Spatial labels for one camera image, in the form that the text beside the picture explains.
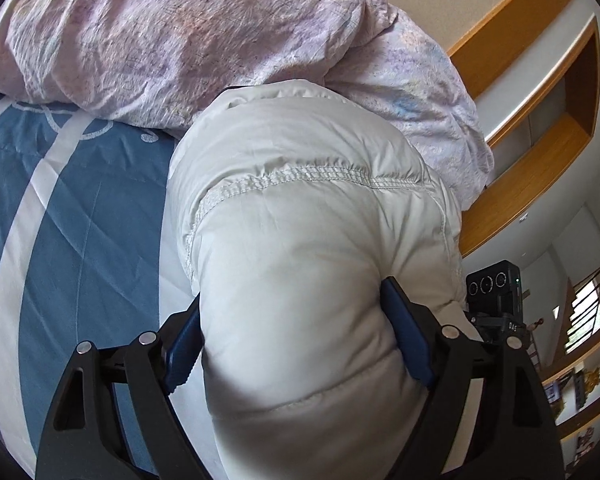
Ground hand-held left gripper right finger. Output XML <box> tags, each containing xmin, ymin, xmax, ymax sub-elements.
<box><xmin>382</xmin><ymin>276</ymin><xmax>567</xmax><ymax>480</ymax></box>

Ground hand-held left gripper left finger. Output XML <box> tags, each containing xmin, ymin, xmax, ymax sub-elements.
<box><xmin>35</xmin><ymin>295</ymin><xmax>204</xmax><ymax>480</ymax></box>

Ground wooden wall shelf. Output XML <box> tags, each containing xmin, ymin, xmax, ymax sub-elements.
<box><xmin>445</xmin><ymin>0</ymin><xmax>600</xmax><ymax>258</ymax></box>

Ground window with blinds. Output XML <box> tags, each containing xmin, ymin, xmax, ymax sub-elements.
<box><xmin>561</xmin><ymin>264</ymin><xmax>600</xmax><ymax>357</ymax></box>

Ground blue striped bed sheet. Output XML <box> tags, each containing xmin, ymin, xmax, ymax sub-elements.
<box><xmin>0</xmin><ymin>90</ymin><xmax>221</xmax><ymax>480</ymax></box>

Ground pink crumpled duvet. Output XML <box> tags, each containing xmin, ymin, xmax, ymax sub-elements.
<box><xmin>0</xmin><ymin>0</ymin><xmax>496</xmax><ymax>211</ymax></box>

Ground light grey puffer jacket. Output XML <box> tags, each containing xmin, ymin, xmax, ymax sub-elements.
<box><xmin>167</xmin><ymin>80</ymin><xmax>481</xmax><ymax>480</ymax></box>

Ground shelf of small pictures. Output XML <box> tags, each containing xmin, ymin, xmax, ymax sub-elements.
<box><xmin>539</xmin><ymin>330</ymin><xmax>600</xmax><ymax>476</ymax></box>

